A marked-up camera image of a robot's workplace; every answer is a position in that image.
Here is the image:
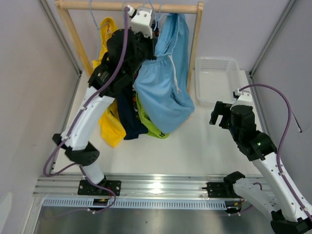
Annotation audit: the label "slotted grey cable duct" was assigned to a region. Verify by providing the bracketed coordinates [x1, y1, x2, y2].
[42, 197, 239, 210]

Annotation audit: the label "yellow shorts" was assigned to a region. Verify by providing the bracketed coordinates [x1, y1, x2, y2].
[92, 17, 126, 148]

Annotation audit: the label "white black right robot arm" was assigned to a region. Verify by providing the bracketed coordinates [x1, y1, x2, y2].
[209, 101, 312, 234]

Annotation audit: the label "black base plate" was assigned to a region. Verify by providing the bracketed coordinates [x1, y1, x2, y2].
[78, 179, 121, 196]
[201, 182, 239, 198]

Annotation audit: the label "navy blue shorts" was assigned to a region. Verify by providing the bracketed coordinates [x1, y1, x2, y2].
[117, 84, 148, 140]

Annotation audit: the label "aluminium mounting rail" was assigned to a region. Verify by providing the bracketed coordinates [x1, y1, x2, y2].
[33, 174, 224, 200]

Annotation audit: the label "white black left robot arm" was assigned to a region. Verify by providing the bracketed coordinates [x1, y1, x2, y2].
[52, 29, 156, 195]

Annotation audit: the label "blue hanger of yellow shorts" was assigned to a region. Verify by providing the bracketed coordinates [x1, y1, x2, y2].
[89, 0, 102, 60]

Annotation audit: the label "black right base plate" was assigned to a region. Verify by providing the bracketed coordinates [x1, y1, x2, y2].
[201, 182, 239, 198]

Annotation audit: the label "wooden clothes rack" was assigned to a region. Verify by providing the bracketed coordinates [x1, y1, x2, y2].
[54, 0, 204, 92]

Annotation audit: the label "lime green shorts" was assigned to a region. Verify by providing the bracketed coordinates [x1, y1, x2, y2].
[136, 93, 169, 139]

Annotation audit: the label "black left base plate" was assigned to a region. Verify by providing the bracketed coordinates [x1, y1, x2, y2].
[78, 179, 121, 196]

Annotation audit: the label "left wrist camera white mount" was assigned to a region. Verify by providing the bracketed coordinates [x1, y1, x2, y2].
[127, 5, 154, 39]

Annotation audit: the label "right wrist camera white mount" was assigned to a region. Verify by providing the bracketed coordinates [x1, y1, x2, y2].
[233, 89, 253, 106]

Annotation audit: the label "light blue shorts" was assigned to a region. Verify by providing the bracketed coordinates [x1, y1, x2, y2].
[134, 14, 195, 134]

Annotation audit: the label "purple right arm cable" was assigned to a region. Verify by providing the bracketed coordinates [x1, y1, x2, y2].
[240, 83, 312, 220]

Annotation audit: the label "camouflage patterned shorts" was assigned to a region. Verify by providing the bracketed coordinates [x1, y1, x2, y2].
[132, 87, 139, 119]

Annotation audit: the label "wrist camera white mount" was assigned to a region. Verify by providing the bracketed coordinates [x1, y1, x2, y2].
[233, 89, 253, 106]
[127, 5, 154, 39]

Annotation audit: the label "white plastic basket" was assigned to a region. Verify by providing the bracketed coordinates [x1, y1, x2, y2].
[195, 57, 241, 107]

